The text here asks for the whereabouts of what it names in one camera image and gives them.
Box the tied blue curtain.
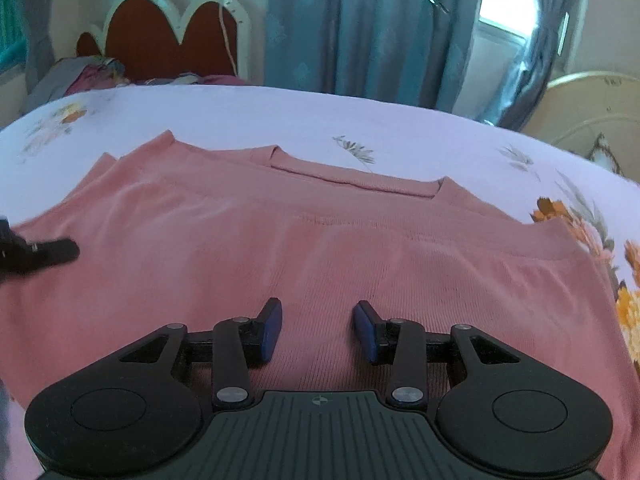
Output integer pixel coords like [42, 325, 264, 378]
[495, 0, 598, 132]

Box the white cable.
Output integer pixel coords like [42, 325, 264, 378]
[197, 0, 241, 78]

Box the small patterned pillow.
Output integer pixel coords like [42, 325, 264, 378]
[586, 132, 627, 175]

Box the green window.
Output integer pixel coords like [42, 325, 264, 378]
[0, 0, 27, 68]

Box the pink sweater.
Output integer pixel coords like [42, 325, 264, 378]
[0, 130, 640, 480]

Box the red scalloped headboard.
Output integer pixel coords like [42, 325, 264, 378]
[75, 0, 252, 86]

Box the cream arched headboard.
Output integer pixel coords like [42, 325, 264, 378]
[521, 72, 640, 181]

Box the bright window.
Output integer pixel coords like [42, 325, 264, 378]
[477, 0, 571, 73]

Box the pile of clothes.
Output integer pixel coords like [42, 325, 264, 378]
[22, 55, 248, 108]

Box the grey blue curtain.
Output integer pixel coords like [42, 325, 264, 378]
[12, 0, 63, 88]

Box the floral white bed sheet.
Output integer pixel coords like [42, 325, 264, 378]
[0, 82, 640, 341]

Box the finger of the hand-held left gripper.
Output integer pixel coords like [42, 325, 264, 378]
[0, 217, 81, 277]

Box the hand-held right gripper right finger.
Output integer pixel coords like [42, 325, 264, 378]
[352, 300, 523, 409]

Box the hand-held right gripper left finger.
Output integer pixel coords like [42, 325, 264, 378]
[117, 297, 284, 409]

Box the wide blue curtain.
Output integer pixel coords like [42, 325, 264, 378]
[264, 0, 490, 113]

